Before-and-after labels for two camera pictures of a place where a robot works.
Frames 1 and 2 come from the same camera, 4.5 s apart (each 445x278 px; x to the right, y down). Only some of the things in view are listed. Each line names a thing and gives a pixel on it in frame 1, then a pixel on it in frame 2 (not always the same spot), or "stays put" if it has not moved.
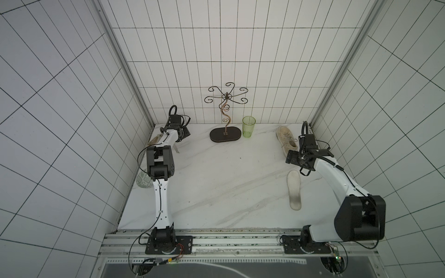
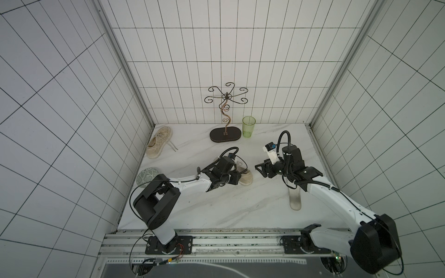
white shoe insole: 294,185 stays put
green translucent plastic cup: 248,125 stays put
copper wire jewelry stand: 224,134 stays put
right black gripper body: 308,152 → 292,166
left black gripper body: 185,133 → 231,178
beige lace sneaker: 285,139 → 245,178
